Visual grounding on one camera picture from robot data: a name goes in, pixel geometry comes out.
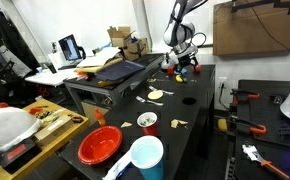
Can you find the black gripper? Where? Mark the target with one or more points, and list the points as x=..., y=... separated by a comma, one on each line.
x=186, y=55

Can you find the yellow banana toy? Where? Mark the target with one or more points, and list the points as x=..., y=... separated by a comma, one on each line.
x=179, y=78

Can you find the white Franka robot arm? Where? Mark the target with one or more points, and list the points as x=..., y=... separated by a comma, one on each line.
x=178, y=30

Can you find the grey toy teapot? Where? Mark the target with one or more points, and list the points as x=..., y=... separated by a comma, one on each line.
x=166, y=62

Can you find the silver toy knife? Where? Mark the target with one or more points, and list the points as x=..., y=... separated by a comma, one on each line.
x=161, y=90

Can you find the cream round toy plate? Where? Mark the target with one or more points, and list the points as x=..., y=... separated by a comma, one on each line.
x=155, y=95

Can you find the silver toy fork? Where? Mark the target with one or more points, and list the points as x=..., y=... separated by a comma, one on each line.
x=148, y=101

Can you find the cardboard box with tape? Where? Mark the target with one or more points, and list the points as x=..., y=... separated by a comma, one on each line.
x=136, y=49

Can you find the dark blue bin lid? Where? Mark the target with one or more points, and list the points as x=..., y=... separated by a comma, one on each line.
x=120, y=70

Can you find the yellow rounded object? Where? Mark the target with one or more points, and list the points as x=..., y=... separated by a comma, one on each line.
x=222, y=125

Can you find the green white cup contents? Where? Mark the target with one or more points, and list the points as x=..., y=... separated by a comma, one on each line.
x=147, y=121

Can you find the open cardboard box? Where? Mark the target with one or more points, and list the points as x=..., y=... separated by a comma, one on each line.
x=120, y=36

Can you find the red plastic cup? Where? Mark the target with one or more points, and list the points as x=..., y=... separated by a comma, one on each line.
x=148, y=128

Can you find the large cardboard panel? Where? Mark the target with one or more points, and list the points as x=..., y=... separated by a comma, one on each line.
x=256, y=26

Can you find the stack of white papers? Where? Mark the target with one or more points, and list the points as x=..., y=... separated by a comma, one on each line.
x=98, y=56

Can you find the wooden plank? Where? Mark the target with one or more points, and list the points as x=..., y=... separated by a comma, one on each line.
x=95, y=68

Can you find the blue plastic cup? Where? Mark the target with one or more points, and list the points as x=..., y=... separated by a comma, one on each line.
x=148, y=156

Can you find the black laptop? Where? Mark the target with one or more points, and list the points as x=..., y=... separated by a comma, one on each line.
x=70, y=48

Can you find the red plastic bowl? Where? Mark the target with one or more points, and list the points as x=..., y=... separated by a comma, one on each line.
x=100, y=145

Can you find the tan flat box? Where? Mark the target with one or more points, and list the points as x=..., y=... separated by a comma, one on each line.
x=53, y=128

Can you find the wooden side table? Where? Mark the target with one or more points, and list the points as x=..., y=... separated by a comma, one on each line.
x=56, y=140

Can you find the white plastic bag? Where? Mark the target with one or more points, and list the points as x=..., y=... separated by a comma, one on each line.
x=10, y=126

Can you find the black scale red display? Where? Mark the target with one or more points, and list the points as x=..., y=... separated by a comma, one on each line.
x=13, y=153

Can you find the white wall outlet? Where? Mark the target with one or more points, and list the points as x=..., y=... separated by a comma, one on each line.
x=222, y=82

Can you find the grey metal frame table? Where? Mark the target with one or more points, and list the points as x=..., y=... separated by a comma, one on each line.
x=118, y=88

